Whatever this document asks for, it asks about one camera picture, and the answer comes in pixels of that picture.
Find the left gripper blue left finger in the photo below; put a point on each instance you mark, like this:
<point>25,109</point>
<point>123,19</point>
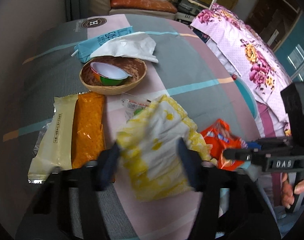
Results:
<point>108,162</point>

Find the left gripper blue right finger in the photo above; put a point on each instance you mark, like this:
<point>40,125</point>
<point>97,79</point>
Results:
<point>191,162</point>

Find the orange Ovaltine wrapper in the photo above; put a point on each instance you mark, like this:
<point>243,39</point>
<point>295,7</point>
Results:
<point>221,138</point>

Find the cream and orange snack packet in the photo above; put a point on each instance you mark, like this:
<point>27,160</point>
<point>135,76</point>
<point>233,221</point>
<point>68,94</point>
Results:
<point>74,136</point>

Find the yellow stained tissue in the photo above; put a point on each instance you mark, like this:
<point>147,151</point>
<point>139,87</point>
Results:
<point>148,143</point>

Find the green pastry clear wrapper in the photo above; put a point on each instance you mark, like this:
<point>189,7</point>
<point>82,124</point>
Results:
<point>132,107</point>

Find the green jelly cup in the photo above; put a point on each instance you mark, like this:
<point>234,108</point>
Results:
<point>108,74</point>

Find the brown coconut shell bowl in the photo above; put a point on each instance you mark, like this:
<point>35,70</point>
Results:
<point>137,68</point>

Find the blue milk carton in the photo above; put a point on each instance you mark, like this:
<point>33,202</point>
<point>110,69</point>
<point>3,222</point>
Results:
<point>84,49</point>

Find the white paper napkin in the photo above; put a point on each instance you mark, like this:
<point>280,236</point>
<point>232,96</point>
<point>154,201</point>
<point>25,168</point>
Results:
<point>138,45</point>

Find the teal plastic trash bin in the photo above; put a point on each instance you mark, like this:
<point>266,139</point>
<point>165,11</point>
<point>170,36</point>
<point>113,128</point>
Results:
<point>246,94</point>

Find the person's right hand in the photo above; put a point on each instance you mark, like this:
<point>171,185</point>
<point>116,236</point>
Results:
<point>288,192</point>

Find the plaid bed sheet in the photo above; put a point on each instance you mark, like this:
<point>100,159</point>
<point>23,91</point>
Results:
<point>187,70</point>

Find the teal wardrobe door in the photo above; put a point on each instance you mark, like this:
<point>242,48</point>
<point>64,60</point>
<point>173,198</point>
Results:
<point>291,53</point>

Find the floral pink quilt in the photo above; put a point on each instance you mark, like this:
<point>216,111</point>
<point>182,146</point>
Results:
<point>243,52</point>

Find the dark wooden cabinet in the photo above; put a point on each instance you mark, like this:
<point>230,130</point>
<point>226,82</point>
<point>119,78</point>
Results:
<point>272,21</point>

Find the black electronics stack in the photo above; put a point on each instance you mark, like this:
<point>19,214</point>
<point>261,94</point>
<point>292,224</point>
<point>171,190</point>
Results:
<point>187,10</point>

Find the grey curtain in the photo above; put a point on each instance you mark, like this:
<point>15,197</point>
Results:
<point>76,0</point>

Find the orange seat cushion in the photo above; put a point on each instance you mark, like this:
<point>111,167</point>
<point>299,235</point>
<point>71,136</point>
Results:
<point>151,5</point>

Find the beige armchair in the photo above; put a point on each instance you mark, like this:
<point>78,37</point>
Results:
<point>103,8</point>

